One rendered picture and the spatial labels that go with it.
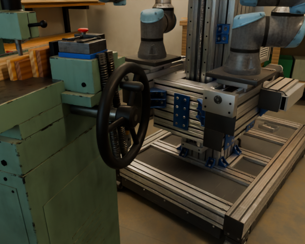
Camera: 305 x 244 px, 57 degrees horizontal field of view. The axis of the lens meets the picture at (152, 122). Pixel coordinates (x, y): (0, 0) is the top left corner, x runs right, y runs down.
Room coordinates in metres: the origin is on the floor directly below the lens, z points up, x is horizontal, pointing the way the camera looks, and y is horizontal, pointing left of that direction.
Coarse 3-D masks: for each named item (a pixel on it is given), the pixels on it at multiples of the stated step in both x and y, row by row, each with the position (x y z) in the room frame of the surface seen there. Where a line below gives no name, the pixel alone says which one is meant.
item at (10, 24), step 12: (0, 12) 0.80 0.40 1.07; (12, 12) 0.79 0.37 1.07; (24, 12) 0.80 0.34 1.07; (0, 24) 0.80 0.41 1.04; (12, 24) 0.79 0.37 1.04; (24, 24) 0.80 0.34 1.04; (0, 36) 0.81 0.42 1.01; (12, 36) 0.79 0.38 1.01; (24, 36) 0.79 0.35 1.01; (36, 36) 0.83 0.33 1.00
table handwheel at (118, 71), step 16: (128, 64) 0.70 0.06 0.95; (112, 80) 0.63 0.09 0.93; (144, 80) 0.79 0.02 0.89; (112, 96) 0.61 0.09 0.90; (144, 96) 0.81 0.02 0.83; (80, 112) 0.74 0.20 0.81; (96, 112) 0.72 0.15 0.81; (112, 112) 0.71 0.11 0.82; (128, 112) 0.68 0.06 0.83; (144, 112) 0.81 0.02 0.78; (96, 128) 0.58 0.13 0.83; (112, 128) 0.61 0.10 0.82; (128, 128) 0.72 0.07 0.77; (144, 128) 0.79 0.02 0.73; (112, 160) 0.59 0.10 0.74; (128, 160) 0.67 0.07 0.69
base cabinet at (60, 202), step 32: (64, 160) 0.70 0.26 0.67; (96, 160) 0.85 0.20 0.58; (0, 192) 0.60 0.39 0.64; (32, 192) 0.58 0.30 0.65; (64, 192) 0.68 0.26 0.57; (96, 192) 0.83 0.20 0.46; (0, 224) 0.61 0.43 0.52; (32, 224) 0.57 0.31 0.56; (64, 224) 0.66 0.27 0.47; (96, 224) 0.81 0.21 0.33
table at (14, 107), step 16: (0, 80) 0.74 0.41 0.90; (16, 80) 0.74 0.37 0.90; (32, 80) 0.74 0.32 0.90; (48, 80) 0.74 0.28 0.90; (0, 96) 0.61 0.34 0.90; (16, 96) 0.61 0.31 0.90; (32, 96) 0.63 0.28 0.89; (48, 96) 0.68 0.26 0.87; (64, 96) 0.72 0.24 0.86; (80, 96) 0.70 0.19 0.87; (96, 96) 0.72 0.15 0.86; (0, 112) 0.55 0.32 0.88; (16, 112) 0.58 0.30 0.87; (32, 112) 0.63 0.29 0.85; (0, 128) 0.54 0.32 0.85
